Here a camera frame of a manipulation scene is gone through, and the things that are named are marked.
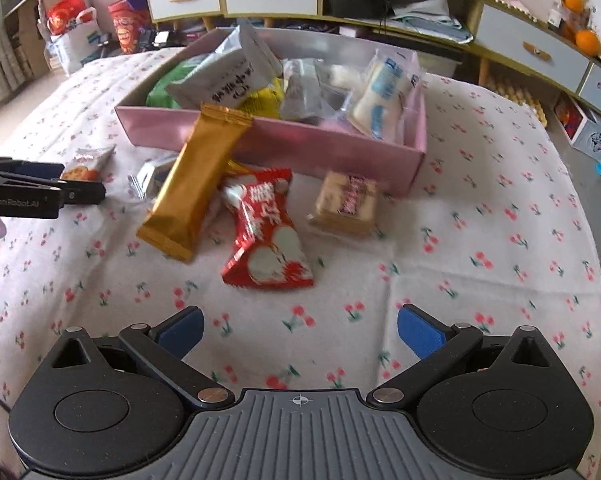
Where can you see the white blue box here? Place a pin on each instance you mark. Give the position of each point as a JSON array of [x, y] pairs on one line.
[[595, 140]]

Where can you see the folded grey cloth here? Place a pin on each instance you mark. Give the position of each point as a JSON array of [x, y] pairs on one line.
[[425, 17]]

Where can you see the red printed bag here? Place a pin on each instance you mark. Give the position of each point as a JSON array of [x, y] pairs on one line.
[[125, 30]]

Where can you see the blue white snack packet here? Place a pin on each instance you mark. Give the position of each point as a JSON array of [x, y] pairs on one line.
[[380, 95]]

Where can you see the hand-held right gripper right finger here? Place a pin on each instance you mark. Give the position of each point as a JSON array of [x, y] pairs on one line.
[[420, 330]]

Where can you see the wooden cabinet with white drawers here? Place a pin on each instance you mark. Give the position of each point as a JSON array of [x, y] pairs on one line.
[[520, 35]]

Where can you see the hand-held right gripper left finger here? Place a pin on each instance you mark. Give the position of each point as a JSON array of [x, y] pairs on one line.
[[183, 330]]

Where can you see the black device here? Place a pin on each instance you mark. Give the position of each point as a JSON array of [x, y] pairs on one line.
[[160, 39]]

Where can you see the green snack packet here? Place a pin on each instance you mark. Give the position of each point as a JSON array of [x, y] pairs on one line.
[[168, 85]]

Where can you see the small silver red packet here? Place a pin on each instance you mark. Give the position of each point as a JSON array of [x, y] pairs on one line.
[[88, 165]]

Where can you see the silver foil snack packet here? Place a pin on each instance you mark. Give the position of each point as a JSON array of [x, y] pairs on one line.
[[300, 92]]

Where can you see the clear white snack packet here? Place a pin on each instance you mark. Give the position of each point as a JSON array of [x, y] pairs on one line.
[[338, 76]]

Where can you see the grey curtain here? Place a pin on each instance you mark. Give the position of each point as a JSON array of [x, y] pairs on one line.
[[0, 45]]

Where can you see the white cream snack packet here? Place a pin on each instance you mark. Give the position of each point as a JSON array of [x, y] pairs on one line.
[[220, 77]]

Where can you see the red white snack packet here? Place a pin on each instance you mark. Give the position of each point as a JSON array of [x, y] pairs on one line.
[[265, 240]]

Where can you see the white paper bag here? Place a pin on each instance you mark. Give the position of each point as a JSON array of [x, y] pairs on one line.
[[75, 45]]

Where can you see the brown biscuit packet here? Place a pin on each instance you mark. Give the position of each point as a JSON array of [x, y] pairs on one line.
[[345, 205]]

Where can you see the pink cardboard box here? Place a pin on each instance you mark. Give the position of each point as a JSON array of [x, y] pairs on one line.
[[290, 145]]

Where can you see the yellow snack packet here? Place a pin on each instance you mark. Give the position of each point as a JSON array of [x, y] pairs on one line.
[[265, 102]]

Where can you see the gold snack packet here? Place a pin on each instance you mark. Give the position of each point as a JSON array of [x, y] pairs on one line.
[[195, 185], [238, 166]]

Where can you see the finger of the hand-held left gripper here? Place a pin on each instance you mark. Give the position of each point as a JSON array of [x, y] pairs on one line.
[[43, 172], [88, 193]]

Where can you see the stack of egg trays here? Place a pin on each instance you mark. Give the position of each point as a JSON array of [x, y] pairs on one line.
[[518, 95]]

